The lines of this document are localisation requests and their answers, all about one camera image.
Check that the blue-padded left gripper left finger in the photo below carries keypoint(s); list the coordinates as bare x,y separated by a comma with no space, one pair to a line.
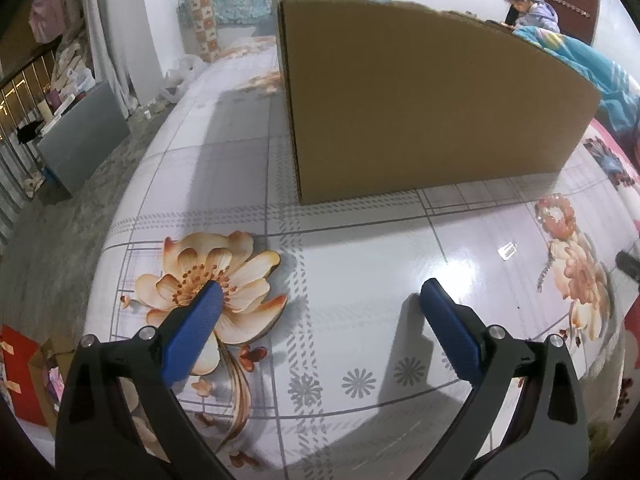
95,435

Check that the white plastic bag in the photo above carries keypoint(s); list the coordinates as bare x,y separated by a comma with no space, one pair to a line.
179,78

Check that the blue patterned blanket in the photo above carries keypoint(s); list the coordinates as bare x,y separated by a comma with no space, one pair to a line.
619,90

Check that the grey cabinet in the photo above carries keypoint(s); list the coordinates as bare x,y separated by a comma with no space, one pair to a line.
74,148

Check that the brown cardboard box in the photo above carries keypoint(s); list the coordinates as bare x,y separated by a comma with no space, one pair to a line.
384,97

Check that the small silver rectangular charm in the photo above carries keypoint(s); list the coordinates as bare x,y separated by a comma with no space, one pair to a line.
507,251

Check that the pink floral bedding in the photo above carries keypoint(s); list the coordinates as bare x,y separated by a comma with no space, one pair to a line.
615,164

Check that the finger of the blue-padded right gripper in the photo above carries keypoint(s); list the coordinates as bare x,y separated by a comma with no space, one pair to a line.
628,265

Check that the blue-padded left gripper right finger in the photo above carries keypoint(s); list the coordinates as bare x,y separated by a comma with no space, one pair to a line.
547,437

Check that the red paper gift bag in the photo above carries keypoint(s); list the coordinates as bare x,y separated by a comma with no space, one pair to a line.
17,350

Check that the brown paper gift bag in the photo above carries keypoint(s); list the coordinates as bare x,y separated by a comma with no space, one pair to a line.
48,368

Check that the seated person in lilac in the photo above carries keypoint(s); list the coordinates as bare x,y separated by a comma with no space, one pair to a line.
532,13

